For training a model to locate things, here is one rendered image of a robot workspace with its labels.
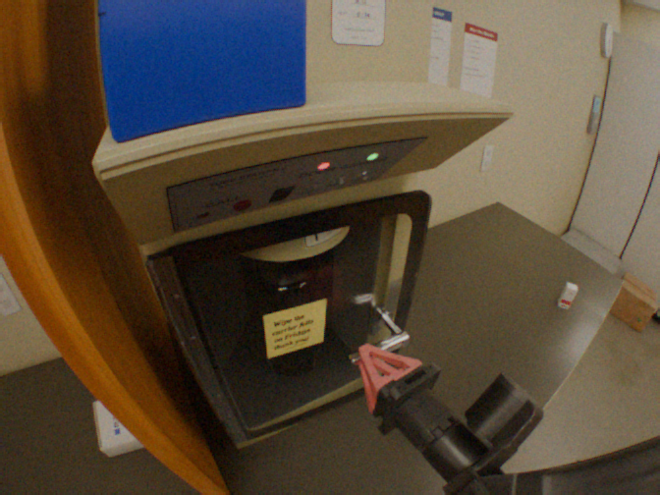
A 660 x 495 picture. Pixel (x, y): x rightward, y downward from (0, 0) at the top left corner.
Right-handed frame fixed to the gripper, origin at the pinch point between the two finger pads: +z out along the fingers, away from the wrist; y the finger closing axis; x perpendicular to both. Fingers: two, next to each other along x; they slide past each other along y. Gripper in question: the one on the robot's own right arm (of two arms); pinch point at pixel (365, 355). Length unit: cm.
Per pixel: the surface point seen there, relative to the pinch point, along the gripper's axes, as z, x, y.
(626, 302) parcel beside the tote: -38, -252, -103
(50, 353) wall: 50, 64, -26
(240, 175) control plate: -1.7, 12.9, 27.2
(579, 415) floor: -52, -136, -120
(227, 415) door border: 5.8, 19.0, -9.9
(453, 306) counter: 14, -42, -26
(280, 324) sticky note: 5.0, 9.0, 6.2
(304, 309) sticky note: 4.7, 5.9, 7.3
